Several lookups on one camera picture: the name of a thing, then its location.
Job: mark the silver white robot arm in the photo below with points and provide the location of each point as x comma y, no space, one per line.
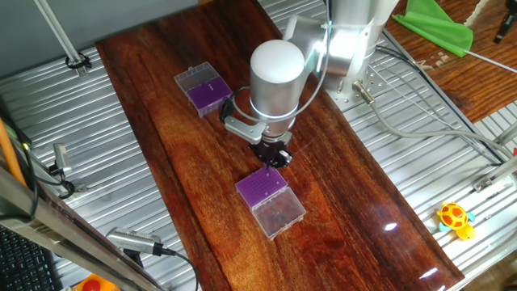
276,93

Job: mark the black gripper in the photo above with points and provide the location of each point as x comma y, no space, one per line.
268,147

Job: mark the large aluminium frame beam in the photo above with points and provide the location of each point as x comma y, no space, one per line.
60,238

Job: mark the aluminium strut with bracket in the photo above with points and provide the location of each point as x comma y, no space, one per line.
482,184

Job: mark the black keyboard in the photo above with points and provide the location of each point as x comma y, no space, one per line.
24,266

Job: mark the silver ribbed camera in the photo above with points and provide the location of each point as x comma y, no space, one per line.
133,240

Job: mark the black camera stand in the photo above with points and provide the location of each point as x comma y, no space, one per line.
133,258

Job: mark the green cloth flag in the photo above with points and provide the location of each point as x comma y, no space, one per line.
436,28

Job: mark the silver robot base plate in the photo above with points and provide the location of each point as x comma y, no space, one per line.
375,81

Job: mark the purple pipette tip box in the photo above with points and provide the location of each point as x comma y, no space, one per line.
262,188
210,95

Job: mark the orange tube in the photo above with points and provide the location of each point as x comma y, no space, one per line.
9,155

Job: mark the yellow orange turtle toy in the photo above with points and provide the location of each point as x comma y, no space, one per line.
454,218

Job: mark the orange emergency stop button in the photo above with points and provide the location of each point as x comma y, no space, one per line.
93,284

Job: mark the dark wooden board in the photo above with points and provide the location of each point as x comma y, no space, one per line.
323,182

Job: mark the black handheld tool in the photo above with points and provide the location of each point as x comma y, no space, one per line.
507,22

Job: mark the small grey camera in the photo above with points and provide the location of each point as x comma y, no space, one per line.
61,157

